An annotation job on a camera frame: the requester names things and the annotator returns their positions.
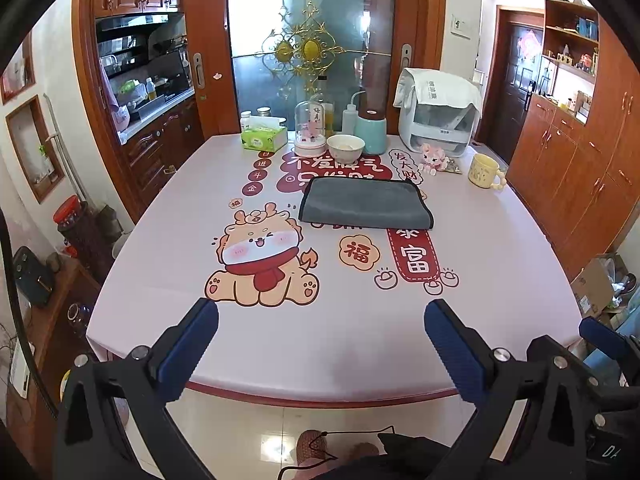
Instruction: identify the white squeeze bottle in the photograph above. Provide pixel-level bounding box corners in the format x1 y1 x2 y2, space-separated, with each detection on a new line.
341 92 364 137

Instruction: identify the pink apron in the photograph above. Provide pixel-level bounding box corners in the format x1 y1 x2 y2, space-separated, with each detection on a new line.
99 57 132 133

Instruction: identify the glass door with gold ornament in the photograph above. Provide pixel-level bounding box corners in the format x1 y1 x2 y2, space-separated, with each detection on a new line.
227 0 397 136

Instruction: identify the wooden kitchen cabinet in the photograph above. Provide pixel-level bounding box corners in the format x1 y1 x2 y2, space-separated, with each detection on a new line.
72 0 211 221

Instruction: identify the green tissue box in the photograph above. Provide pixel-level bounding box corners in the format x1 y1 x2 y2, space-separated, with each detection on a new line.
240 115 289 153

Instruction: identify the wooden side table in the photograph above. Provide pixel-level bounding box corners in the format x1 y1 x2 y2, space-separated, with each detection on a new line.
7 255 103 480

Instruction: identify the glass dome with pink figure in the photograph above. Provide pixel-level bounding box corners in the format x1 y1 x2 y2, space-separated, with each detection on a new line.
293 100 335 158

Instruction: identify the wooden wall cabinet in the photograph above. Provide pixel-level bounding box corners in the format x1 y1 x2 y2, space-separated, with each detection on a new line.
505 0 640 281

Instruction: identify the pink slipper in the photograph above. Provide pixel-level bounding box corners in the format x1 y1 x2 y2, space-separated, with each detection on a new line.
296 429 335 467

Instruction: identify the black cable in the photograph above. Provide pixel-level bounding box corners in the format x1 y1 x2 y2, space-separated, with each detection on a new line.
278 427 398 480

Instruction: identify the person's dark clothing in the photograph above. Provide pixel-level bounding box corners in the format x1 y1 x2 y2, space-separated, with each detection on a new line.
300 432 458 480

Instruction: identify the pink printed tablecloth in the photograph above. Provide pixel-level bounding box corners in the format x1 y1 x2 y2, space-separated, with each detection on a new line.
85 133 583 403

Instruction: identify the grey towel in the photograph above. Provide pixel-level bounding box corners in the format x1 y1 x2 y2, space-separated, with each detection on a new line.
298 176 434 231

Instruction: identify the cardboard box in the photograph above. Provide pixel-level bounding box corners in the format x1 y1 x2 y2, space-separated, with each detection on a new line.
569 252 640 328

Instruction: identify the teal blender cup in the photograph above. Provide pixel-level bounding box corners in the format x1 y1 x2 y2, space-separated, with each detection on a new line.
356 110 389 156

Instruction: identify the white cloth cover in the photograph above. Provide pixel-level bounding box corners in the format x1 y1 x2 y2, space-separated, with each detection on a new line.
393 67 482 119

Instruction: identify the red lid plastic jar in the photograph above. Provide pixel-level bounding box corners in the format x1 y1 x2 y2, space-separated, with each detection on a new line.
53 195 85 233

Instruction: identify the white bowl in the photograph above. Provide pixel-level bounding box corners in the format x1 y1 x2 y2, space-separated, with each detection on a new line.
326 134 365 162

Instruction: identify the black pouch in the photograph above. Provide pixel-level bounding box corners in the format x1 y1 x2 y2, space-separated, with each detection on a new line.
12 246 55 308

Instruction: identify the yellow oil bottle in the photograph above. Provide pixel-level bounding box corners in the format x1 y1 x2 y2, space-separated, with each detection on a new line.
316 76 335 133

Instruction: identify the pink plush toy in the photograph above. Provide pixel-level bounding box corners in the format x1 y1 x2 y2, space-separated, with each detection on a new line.
419 142 449 176

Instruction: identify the white appliance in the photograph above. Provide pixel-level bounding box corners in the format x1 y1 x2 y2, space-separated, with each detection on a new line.
397 95 477 155

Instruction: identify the yellow mug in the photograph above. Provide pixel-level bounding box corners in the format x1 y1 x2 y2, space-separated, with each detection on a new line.
468 154 507 190

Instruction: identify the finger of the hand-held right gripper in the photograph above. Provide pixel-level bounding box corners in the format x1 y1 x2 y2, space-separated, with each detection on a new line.
578 317 640 368

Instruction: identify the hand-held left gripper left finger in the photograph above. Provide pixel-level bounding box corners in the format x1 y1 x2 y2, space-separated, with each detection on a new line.
52 297 221 480

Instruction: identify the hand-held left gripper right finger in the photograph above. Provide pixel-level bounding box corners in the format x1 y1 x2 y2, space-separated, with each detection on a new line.
423 298 603 480

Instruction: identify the dark wooden entry door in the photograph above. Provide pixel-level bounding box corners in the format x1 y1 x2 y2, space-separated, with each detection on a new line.
482 7 545 163

